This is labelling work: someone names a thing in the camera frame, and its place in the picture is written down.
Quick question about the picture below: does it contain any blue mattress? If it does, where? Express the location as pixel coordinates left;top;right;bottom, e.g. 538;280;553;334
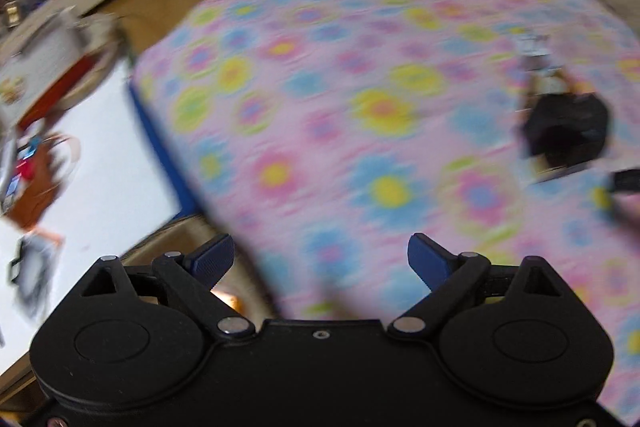
126;79;202;220

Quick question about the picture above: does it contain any black blocky object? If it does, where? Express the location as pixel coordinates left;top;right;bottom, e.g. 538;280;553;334
521;93;612;174

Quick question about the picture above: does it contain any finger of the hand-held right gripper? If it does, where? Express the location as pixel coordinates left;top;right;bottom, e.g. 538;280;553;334
611;169;640;196

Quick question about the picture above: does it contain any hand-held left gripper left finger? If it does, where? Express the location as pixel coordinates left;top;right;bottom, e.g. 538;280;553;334
80;233;255;340

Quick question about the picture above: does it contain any orange plastic item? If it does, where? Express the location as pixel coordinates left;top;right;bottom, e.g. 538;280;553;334
212;288;247;314

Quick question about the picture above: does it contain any floral fleece blanket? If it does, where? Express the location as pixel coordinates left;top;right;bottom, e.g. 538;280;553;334
129;0;640;425

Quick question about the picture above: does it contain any woven basket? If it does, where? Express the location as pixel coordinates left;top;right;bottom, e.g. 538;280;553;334
121;213;281;319

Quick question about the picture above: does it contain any white and red box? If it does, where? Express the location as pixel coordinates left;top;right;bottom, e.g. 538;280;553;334
0;9;108;130

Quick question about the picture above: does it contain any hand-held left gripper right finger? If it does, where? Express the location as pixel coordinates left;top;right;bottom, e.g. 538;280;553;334
387;233;562;340

